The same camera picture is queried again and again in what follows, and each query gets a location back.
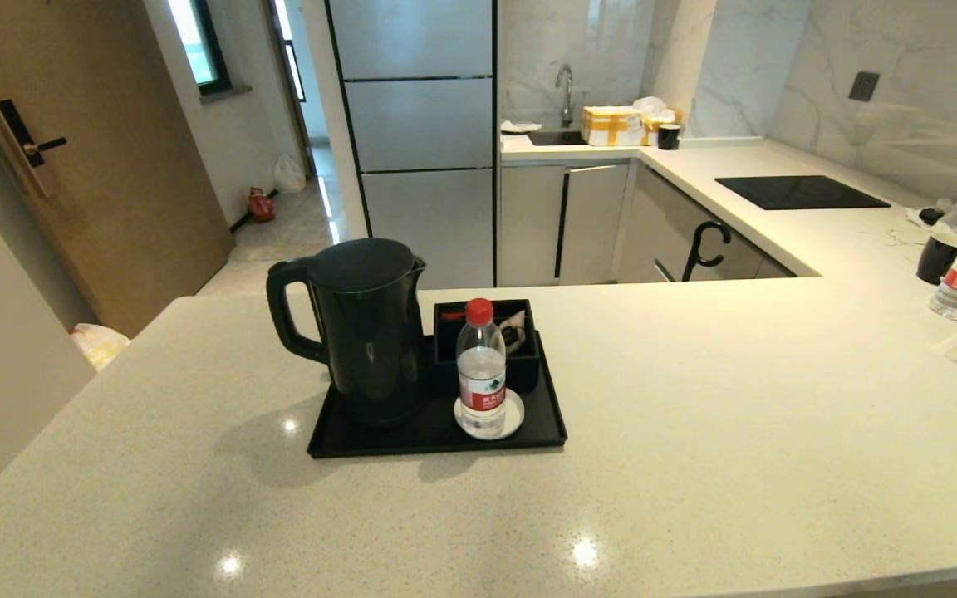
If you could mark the black compartment box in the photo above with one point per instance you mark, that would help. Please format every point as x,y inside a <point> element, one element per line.
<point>526,371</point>

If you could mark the grey drawer cabinet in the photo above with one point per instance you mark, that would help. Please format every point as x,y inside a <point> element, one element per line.
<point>669,224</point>

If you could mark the narrow dark-framed window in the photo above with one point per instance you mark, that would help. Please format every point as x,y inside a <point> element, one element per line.
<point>289,50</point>

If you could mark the silver refrigerator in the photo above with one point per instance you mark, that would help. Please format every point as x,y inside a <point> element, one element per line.
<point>424,124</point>

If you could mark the white cloth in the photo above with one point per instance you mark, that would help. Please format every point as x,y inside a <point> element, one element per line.
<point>520,126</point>

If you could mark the black electric kettle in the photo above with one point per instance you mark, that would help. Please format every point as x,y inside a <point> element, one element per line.
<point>370,332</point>

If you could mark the white plastic floor bag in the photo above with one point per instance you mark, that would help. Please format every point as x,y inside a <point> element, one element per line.
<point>288,174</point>

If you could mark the white round coaster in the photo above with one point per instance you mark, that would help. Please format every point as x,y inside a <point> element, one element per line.
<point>516,413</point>

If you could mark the yellow white plastic bag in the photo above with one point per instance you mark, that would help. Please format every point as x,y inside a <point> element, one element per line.
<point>100,345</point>

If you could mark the brown wooden door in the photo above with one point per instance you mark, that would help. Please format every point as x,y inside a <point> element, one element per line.
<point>113,166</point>

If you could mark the dark kitchen sink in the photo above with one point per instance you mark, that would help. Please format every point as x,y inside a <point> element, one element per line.
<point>557,138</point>

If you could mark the dark wall socket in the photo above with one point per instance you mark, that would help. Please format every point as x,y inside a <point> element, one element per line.
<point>864,86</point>

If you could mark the black mug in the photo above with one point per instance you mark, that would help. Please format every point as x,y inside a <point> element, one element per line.
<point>935,259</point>

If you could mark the black induction cooktop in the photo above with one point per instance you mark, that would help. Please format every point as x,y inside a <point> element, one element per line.
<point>802,193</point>

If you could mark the crumpled white plastic bag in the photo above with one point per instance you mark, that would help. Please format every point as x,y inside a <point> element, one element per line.
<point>653,105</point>

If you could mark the small black cup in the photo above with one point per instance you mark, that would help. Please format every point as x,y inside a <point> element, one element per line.
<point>669,137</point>

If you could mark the black rectangular serving tray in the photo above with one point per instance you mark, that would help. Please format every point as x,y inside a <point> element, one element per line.
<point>412,438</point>

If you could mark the crumpled white tissue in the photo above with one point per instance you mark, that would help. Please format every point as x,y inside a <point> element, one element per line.
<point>956,216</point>

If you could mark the white tea bag packet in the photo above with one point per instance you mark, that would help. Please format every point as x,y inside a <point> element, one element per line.
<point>515,328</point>

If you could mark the red floor bag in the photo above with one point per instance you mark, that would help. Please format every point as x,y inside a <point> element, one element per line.
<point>261,205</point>

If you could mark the chrome sink faucet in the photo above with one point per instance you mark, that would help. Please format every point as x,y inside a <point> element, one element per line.
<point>566,91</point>

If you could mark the grey sink base cabinet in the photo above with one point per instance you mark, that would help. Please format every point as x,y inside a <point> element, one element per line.
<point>532,224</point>

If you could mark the cardboard box yellow tape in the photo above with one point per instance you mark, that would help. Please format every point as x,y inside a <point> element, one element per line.
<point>611,126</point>

